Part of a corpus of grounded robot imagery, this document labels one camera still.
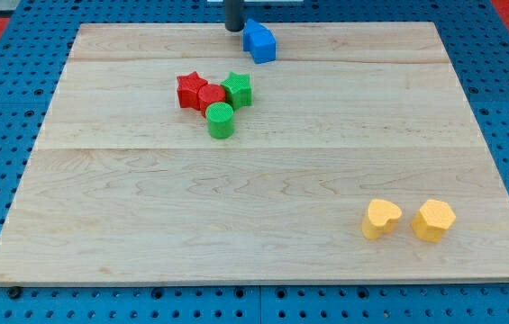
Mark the blue cube block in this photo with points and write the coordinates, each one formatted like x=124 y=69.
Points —
x=263 y=47

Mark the yellow heart block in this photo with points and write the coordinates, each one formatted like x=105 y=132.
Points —
x=381 y=218

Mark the yellow hexagon block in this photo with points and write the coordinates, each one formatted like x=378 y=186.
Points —
x=433 y=220

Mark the green star block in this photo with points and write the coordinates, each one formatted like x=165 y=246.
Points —
x=238 y=90

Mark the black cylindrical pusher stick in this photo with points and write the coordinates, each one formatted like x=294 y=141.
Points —
x=234 y=15

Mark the wooden board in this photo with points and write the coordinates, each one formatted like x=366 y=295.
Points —
x=125 y=188

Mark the red star block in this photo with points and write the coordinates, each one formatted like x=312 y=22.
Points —
x=188 y=87

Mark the red cylinder block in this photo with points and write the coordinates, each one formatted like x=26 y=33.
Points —
x=210 y=94

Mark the green cylinder block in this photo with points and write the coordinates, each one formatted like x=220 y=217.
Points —
x=219 y=118

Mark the blue triangle block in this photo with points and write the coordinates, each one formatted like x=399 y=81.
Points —
x=251 y=27

